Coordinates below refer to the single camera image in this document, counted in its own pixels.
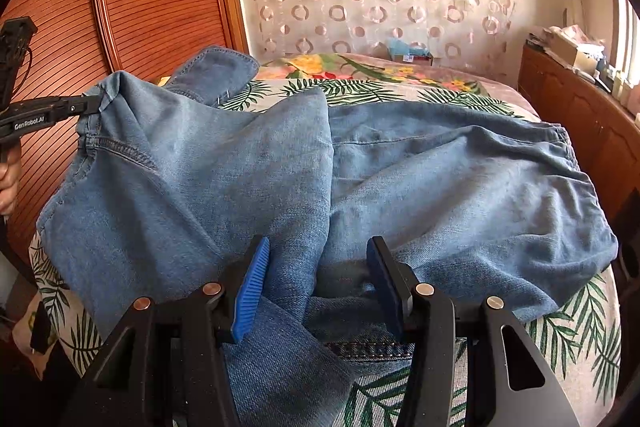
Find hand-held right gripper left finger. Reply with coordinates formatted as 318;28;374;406
62;235;273;427

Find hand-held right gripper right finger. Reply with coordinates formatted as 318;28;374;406
366;235;583;427

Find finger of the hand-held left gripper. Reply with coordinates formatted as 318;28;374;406
62;93;109;118

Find blue denim pants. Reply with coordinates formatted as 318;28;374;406
37;46;619;427

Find person's left hand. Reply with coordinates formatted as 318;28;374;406
0;146;22;216

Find floral blanket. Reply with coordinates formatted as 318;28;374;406
252;52;517;96

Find small cardboard box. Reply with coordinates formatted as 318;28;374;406
390;50;437;67

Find wooden sideboard cabinet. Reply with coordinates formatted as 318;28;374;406
517;42;640;228

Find open cardboard box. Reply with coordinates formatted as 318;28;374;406
550;32;597;68

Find white paper pile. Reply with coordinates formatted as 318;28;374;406
544;24;607;50

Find wooden framed window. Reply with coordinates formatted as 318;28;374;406
612;0;640;88

